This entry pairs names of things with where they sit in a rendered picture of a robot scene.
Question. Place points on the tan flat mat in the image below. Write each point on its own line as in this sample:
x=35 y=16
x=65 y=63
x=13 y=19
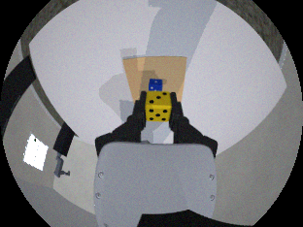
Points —
x=169 y=69

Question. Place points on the blue die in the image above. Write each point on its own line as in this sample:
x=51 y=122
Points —
x=155 y=85

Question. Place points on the yellow die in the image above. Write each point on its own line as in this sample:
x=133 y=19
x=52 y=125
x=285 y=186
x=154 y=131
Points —
x=158 y=106

